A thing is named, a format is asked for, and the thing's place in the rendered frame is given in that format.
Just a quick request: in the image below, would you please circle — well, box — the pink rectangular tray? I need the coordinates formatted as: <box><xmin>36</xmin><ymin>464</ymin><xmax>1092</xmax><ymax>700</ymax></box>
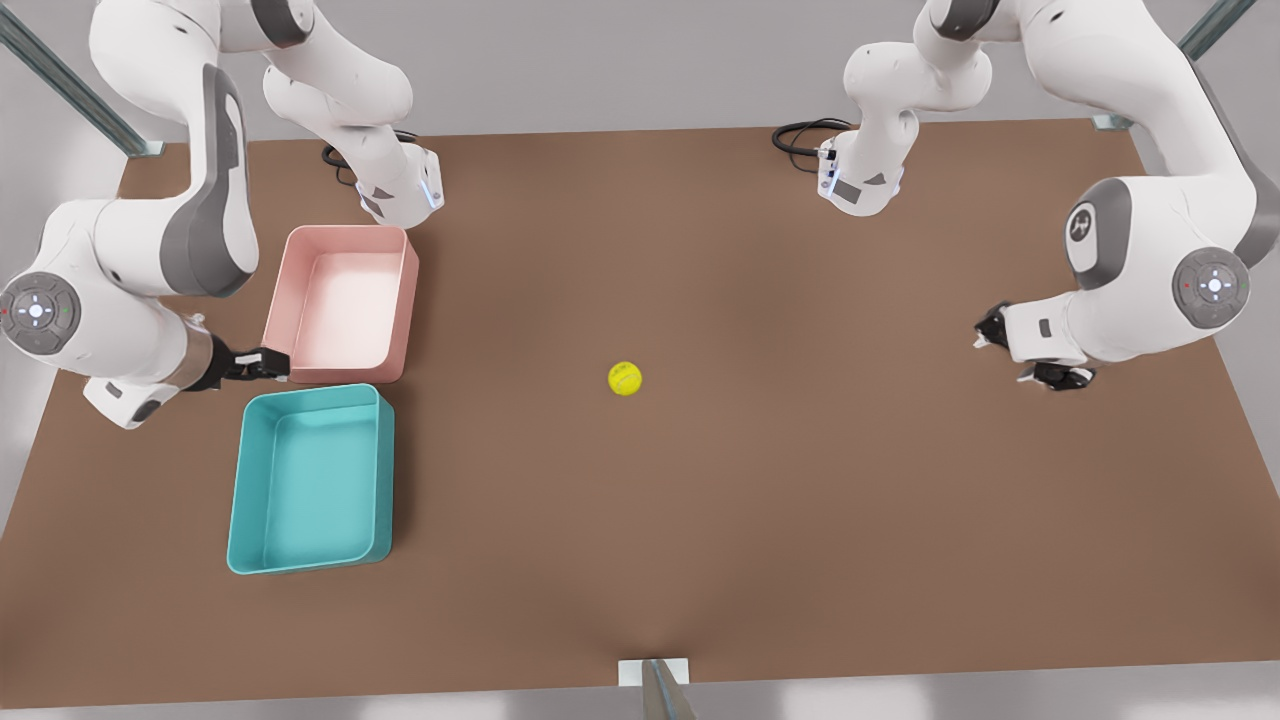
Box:
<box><xmin>262</xmin><ymin>225</ymin><xmax>421</xmax><ymax>386</ymax></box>

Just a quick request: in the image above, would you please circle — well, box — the teal rectangular tray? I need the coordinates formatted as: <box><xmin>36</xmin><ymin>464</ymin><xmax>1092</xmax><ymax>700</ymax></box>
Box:
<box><xmin>226</xmin><ymin>383</ymin><xmax>397</xmax><ymax>577</ymax></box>

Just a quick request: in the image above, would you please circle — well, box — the black cable loop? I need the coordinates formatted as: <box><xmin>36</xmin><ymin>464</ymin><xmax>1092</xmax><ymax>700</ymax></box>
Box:
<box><xmin>771</xmin><ymin>117</ymin><xmax>857</xmax><ymax>177</ymax></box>
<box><xmin>321</xmin><ymin>129</ymin><xmax>421</xmax><ymax>188</ymax></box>

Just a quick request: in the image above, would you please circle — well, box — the silver frame post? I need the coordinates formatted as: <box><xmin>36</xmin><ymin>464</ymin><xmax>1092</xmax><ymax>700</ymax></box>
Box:
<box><xmin>0</xmin><ymin>5</ymin><xmax>167</xmax><ymax>160</ymax></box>
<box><xmin>1091</xmin><ymin>0</ymin><xmax>1263</xmax><ymax>132</ymax></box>
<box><xmin>617</xmin><ymin>657</ymin><xmax>699</xmax><ymax>720</ymax></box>

